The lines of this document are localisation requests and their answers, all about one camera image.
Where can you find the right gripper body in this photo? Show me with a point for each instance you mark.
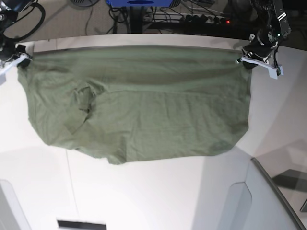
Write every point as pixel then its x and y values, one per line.
pixel 10 52

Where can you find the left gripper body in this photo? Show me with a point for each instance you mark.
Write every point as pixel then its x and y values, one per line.
pixel 261 48

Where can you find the green t-shirt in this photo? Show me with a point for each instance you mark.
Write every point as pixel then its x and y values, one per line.
pixel 138 103

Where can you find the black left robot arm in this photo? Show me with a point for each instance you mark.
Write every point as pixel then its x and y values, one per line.
pixel 273 30

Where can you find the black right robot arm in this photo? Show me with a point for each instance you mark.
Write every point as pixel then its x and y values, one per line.
pixel 9 11

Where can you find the black power strip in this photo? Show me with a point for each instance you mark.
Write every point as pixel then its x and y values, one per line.
pixel 164 17

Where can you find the blue plastic bin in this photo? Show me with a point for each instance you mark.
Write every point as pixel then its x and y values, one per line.
pixel 139 3

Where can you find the grey table leg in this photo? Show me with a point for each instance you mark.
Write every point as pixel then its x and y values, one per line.
pixel 136 19

